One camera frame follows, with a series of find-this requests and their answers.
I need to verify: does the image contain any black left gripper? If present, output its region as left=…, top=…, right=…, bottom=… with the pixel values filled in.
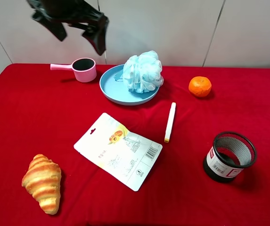
left=27, top=0, right=109, bottom=56

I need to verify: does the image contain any blue white mesh bath sponge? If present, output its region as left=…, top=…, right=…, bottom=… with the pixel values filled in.
left=114, top=50, right=164, bottom=93

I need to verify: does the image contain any light blue plate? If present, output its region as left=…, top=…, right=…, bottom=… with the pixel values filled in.
left=99, top=65, right=159, bottom=106

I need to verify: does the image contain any red velvet tablecloth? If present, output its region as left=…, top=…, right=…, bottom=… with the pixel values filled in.
left=0, top=64, right=270, bottom=226

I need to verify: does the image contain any white marker with yellow caps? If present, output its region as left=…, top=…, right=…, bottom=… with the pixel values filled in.
left=164, top=102, right=176, bottom=143

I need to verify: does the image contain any orange tangerine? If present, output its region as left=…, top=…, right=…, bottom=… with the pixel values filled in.
left=188, top=76, right=212, bottom=98

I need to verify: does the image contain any white snack pouch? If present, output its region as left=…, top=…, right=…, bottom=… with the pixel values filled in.
left=74, top=113, right=163, bottom=192

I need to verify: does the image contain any toy croissant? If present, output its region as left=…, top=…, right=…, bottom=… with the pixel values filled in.
left=22, top=154, right=61, bottom=215

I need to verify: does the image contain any black mesh pen holder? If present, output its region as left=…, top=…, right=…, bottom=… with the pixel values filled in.
left=203, top=131, right=257, bottom=183

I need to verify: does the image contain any pink cup with handle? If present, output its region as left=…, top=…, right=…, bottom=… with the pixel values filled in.
left=50, top=58, right=97, bottom=83

